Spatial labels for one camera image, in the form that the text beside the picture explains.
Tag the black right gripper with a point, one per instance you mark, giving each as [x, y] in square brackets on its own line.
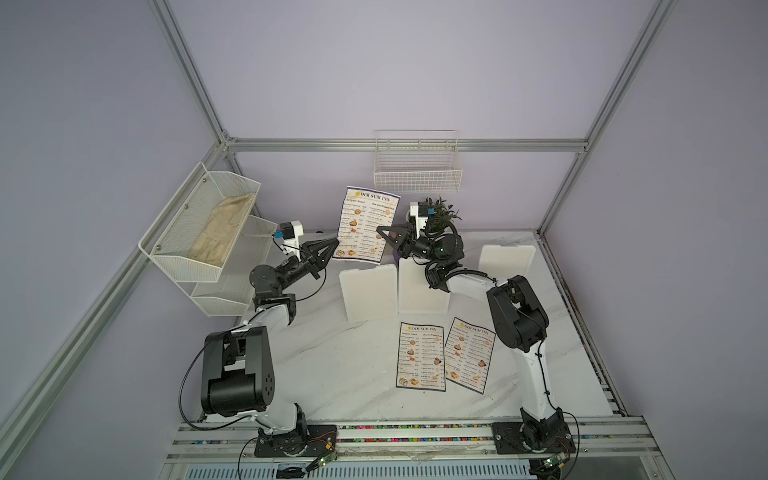
[404, 246]

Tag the white acrylic menu holder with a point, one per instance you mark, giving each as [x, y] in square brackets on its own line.
[504, 262]
[370, 294]
[415, 296]

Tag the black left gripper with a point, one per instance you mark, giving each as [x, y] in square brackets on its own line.
[312, 261]

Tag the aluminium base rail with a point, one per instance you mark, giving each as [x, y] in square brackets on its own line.
[594, 448]

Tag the white two-tier mesh shelf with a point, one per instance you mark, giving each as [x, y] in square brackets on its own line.
[216, 291]

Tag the middle white acrylic menu holder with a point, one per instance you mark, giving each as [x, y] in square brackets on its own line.
[415, 296]

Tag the beige cloth in shelf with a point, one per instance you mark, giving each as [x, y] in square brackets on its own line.
[213, 244]

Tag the right white acrylic menu holder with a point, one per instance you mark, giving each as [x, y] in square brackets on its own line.
[504, 262]

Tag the potted green plant white pot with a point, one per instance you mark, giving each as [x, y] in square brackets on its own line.
[440, 215]

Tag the white wire wall basket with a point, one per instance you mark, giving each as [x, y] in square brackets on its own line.
[417, 161]

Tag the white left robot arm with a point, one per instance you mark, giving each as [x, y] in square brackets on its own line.
[238, 379]

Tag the aluminium frame profiles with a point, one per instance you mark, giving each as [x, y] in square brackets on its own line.
[29, 416]

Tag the left white acrylic menu holder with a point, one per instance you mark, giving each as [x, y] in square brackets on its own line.
[370, 294]

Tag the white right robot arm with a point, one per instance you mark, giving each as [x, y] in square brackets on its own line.
[520, 322]

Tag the dim sum menu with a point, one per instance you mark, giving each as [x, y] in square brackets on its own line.
[468, 355]
[362, 212]
[421, 358]

